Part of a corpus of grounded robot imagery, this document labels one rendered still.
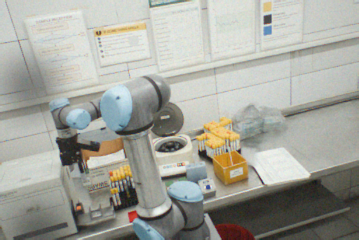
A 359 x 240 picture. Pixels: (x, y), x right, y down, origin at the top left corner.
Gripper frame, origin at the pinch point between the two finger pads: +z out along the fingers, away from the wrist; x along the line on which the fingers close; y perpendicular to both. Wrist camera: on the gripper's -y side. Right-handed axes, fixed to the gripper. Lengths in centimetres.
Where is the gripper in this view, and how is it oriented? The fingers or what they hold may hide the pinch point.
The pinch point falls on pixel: (85, 175)
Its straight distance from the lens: 153.1
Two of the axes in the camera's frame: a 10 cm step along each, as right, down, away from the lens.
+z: 1.4, 9.1, 3.9
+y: -9.6, 2.2, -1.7
